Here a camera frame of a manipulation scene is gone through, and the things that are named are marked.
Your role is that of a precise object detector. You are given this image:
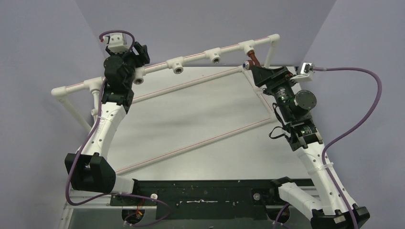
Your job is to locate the aluminium rail frame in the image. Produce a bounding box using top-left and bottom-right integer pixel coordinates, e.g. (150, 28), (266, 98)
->
(59, 196), (311, 229)

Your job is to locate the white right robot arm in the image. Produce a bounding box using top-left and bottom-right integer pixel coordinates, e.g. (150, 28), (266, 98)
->
(248, 66), (370, 229)

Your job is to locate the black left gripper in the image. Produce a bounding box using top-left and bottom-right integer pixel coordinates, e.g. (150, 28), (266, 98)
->
(109, 43), (149, 88)

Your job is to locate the white pipe frame with tees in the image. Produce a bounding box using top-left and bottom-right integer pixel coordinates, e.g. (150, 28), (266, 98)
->
(50, 33), (281, 177)

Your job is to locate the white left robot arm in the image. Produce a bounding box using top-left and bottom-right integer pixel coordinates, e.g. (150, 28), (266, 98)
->
(64, 42), (150, 205)

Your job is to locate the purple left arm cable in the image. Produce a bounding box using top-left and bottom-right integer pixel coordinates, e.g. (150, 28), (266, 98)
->
(64, 30), (171, 228)

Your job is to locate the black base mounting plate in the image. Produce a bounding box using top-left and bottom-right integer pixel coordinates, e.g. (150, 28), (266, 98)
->
(109, 179), (284, 220)

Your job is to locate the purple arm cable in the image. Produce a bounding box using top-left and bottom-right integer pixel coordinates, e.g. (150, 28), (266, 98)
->
(273, 67), (383, 229)
(64, 30), (171, 228)

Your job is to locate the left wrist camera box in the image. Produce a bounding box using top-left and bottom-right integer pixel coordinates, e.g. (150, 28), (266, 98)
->
(102, 33), (129, 54)

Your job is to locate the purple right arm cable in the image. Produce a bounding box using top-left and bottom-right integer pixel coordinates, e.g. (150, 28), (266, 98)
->
(273, 67), (383, 229)

